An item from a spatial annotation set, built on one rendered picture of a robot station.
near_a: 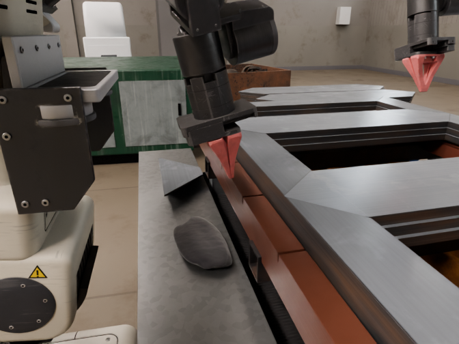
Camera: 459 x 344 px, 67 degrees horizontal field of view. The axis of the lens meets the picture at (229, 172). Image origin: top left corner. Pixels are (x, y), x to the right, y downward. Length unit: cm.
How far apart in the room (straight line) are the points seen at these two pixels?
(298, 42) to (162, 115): 884
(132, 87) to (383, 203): 268
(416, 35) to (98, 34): 533
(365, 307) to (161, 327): 32
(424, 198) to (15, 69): 59
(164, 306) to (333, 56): 1169
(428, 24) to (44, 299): 85
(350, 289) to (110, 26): 569
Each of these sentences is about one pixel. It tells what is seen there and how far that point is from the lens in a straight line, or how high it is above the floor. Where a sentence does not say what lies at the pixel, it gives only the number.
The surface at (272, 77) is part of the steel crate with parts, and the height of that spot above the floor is 65.
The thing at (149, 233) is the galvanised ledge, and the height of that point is 68.
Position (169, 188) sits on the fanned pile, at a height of 72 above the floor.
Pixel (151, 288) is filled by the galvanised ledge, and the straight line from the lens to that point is 67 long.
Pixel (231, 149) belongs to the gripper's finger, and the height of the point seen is 96.
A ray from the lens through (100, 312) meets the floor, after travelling 168.
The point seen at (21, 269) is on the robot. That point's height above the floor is 79.
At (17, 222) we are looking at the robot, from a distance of 56.
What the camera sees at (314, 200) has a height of 87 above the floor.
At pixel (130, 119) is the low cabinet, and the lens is 312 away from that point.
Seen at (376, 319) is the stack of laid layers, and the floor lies 84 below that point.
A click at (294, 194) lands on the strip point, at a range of 56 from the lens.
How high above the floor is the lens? 110
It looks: 22 degrees down
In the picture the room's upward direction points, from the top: straight up
